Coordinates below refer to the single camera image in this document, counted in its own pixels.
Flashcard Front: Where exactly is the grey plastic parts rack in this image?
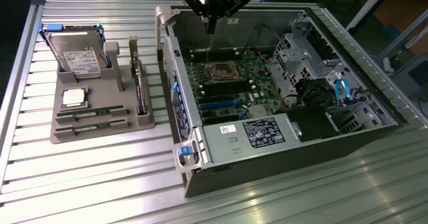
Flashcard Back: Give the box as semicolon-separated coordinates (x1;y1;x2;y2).
50;42;157;145

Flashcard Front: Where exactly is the short grey case clamp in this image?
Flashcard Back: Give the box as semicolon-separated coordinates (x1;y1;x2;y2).
172;141;205;174

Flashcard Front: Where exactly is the silver CPU chip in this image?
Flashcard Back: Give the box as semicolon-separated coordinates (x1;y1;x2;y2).
62;88;90;107

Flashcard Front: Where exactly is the green motherboard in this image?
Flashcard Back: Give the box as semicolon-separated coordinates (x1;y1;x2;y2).
185;46;287;126

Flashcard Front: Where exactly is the metal desk frame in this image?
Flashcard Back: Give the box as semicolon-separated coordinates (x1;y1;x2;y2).
346;0;428;36

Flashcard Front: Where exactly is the hard disk in blue carrier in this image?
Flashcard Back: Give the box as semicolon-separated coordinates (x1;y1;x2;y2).
39;22;114;80

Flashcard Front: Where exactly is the black expansion slot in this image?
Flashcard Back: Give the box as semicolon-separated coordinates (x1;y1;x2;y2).
203;115;244;125

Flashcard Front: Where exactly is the graphics card with metal bracket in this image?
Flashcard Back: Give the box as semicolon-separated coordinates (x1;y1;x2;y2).
128;35;150;116

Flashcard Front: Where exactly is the blue expansion slot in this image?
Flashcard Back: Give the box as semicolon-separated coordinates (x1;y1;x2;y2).
200;99;236;111

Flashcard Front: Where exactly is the black case fan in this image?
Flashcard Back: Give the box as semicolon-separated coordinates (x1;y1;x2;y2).
283;78;336;109

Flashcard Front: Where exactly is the brown cardboard box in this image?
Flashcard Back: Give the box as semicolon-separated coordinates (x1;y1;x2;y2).
374;0;428;31

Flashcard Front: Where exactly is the grey computer monitor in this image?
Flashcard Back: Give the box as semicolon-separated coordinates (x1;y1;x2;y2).
390;55;428;100

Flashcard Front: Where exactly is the blue data wire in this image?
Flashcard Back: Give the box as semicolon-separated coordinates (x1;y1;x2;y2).
334;78;356;108

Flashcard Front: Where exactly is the CPU socket with metal frame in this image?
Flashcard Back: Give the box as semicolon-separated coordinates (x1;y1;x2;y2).
207;62;245;82

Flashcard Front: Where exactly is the black RAM slot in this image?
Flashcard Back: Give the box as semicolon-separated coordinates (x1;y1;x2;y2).
204;89;257;97
200;80;252;88
192;52;243;62
191;48;240;56
201;83;253;91
203;86;255;94

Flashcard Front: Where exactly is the tall grey case clamp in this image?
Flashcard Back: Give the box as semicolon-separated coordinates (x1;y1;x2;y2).
154;5;180;61

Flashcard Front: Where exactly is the green RAM stick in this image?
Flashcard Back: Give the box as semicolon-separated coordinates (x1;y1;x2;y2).
55;121;114;132
57;105;126;117

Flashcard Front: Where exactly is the metal disk bay cage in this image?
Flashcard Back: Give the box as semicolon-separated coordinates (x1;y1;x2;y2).
269;30;336;85

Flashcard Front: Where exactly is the silver chipset heatsink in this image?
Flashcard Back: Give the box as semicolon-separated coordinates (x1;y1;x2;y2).
247;106;269;117

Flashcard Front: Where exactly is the black open PC case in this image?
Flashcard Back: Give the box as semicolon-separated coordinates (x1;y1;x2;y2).
156;5;411;198

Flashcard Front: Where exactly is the silver power supply unit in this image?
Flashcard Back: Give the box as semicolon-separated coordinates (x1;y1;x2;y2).
201;114;303;163

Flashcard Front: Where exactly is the black wire bundle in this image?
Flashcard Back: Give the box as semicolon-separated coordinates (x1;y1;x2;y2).
243;24;283;55

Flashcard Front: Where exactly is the white power strip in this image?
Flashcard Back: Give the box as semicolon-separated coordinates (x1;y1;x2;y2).
381;57;395;72

